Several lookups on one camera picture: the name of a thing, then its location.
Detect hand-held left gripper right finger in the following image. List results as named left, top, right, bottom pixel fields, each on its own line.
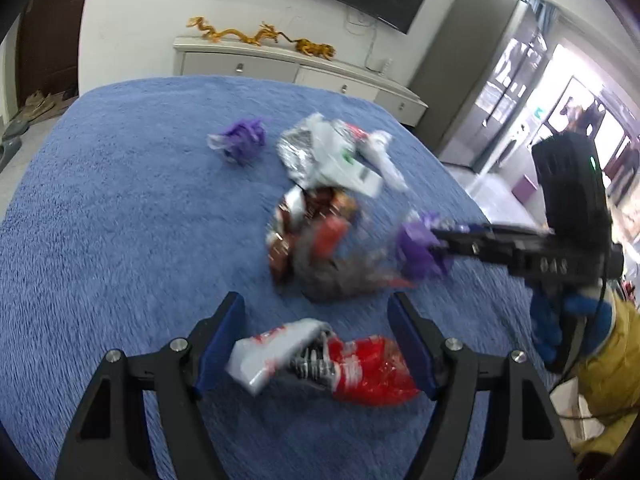
left=387, top=291, right=581, bottom=480

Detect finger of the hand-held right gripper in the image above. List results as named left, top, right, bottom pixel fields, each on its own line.
left=430, top=224, right=517, bottom=273

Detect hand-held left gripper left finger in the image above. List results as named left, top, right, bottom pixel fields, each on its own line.
left=54, top=291, right=247, bottom=480

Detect red and white snack packet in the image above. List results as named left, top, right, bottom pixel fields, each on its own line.
left=225, top=317, right=421, bottom=409

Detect purple wrapper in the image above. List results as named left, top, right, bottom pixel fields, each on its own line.
left=207, top=116, right=267, bottom=165
left=395, top=211, right=453, bottom=284

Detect clear plastic bag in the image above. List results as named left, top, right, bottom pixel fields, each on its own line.
left=265, top=185, right=419, bottom=306

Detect white plastic bag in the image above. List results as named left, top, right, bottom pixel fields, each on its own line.
left=300, top=112, right=409, bottom=199

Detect silver printed plastic bag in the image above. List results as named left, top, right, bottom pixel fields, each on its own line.
left=278, top=127, right=322, bottom=187

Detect person's right hand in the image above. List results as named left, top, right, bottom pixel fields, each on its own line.
left=529, top=285, right=617, bottom=366

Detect purple box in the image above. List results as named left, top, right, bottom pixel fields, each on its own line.
left=514, top=175, right=539, bottom=204

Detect white washing machine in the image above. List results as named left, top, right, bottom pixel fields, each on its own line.
left=496, top=123, right=543, bottom=186

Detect brown snack wrapper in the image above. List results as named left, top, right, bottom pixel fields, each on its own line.
left=267, top=186, right=360, bottom=284

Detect blue fluffy blanket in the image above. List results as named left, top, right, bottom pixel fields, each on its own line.
left=0, top=75, right=551, bottom=480

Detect grey refrigerator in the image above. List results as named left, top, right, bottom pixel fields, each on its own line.
left=407, top=0, right=551, bottom=172

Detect blue curtain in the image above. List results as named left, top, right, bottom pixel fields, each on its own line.
left=525, top=0, right=559, bottom=42

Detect short golden dragon ornament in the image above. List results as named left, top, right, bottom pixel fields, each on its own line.
left=280, top=34, right=336, bottom=60

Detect white and grey television cabinet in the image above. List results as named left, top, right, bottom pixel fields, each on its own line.
left=172, top=36, right=429, bottom=128

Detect grey slipper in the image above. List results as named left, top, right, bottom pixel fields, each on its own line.
left=1, top=120, right=32, bottom=142
left=0, top=139, right=21, bottom=172

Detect brown woven sandals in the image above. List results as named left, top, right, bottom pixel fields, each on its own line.
left=17, top=89, right=67, bottom=121

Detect long golden dragon ornament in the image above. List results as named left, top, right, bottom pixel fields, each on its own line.
left=187, top=16, right=281, bottom=47

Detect dark brown door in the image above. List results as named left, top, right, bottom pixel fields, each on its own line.
left=15, top=0, right=98, bottom=102

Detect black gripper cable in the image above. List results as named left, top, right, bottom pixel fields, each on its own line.
left=550, top=240, right=640, bottom=420

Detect white wall cable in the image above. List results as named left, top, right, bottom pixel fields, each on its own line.
left=345, top=10, right=387, bottom=69

